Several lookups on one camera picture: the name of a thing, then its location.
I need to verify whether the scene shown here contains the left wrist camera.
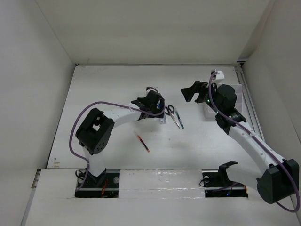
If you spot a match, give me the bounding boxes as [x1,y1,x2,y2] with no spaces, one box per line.
[146,86,159,94]

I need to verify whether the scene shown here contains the green pen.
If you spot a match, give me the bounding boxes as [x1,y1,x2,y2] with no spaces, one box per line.
[175,108,184,129]

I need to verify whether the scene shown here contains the black handled scissors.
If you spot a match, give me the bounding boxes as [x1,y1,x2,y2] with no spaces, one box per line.
[165,105,180,128]

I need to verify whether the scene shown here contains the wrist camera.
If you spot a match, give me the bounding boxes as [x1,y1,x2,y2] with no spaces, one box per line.
[211,69,224,84]
[146,86,159,94]

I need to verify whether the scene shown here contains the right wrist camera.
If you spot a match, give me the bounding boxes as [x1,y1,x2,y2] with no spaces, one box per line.
[211,69,224,84]

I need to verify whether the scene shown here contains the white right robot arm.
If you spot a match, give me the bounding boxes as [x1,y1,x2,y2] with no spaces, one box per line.
[181,81,301,209]

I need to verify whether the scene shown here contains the white compartment organizer box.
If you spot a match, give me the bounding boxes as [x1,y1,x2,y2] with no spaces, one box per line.
[202,84,243,120]

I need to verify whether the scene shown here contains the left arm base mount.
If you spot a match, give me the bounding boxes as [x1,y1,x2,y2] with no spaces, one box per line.
[74,169,120,198]

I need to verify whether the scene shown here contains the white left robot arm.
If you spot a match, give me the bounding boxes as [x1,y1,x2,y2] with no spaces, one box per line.
[72,89,165,187]

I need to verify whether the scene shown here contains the orange red pen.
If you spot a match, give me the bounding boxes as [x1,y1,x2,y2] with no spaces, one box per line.
[136,135,150,153]

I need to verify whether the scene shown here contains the blue spray bottle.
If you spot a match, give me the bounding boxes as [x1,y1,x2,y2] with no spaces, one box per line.
[157,101,166,125]

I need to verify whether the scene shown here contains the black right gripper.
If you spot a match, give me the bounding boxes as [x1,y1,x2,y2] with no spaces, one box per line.
[180,80,222,114]

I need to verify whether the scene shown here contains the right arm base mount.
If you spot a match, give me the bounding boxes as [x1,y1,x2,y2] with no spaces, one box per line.
[199,161,248,198]

